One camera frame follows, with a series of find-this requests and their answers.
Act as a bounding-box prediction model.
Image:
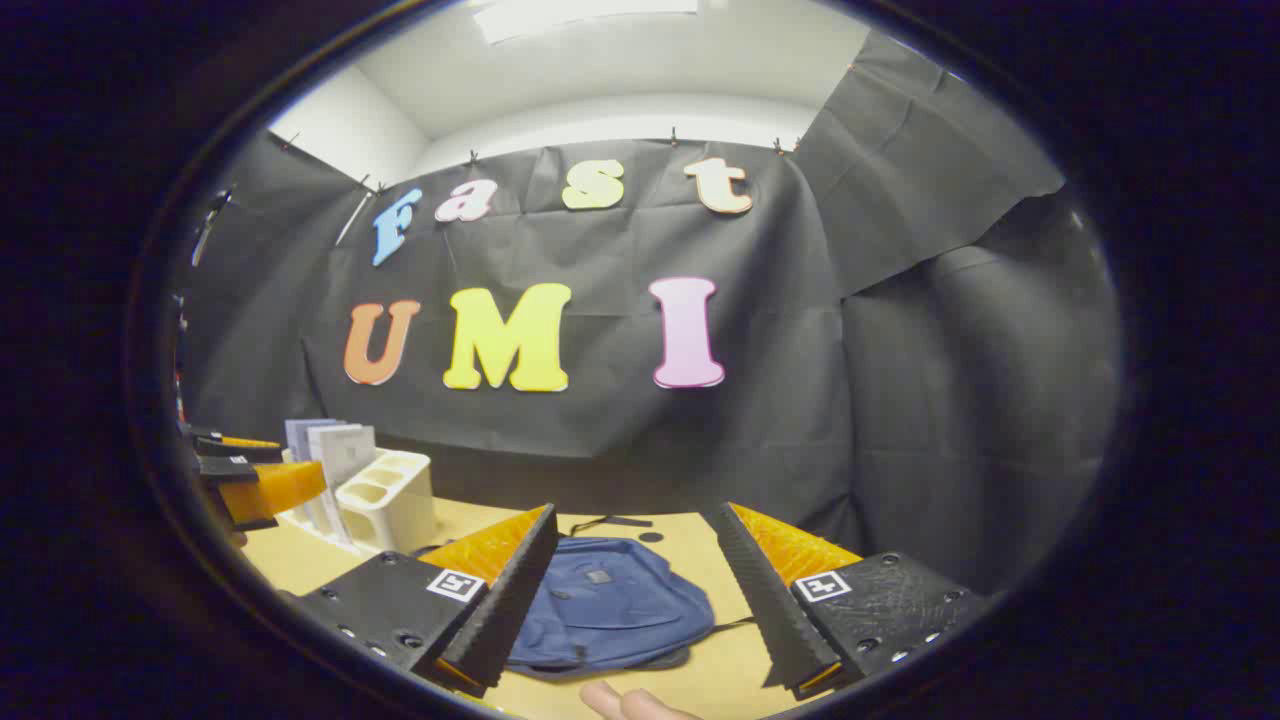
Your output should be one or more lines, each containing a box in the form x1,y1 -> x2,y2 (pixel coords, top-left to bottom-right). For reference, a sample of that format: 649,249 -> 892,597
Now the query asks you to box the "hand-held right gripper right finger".
703,502 -> 986,701

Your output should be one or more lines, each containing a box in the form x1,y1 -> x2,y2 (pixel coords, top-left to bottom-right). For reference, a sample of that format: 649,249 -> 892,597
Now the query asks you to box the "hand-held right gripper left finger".
295,503 -> 561,699

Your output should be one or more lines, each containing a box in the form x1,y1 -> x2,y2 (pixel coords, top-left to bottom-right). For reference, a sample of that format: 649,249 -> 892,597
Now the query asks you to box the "blue schoolbag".
415,515 -> 756,681

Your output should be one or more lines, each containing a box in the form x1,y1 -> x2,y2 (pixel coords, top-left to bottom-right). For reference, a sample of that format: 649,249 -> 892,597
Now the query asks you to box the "pale grey cover book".
308,423 -> 379,546

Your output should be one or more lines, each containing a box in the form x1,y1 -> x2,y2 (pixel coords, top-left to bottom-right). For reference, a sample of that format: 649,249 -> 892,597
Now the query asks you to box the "black backdrop cloth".
178,30 -> 1121,601

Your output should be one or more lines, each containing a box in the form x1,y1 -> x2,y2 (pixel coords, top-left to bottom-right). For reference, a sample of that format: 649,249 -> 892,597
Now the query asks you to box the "ceiling light panel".
472,0 -> 701,46

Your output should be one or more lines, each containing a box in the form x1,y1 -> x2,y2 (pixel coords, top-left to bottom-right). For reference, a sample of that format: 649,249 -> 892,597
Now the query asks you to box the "white plastic bookshelf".
275,448 -> 438,556

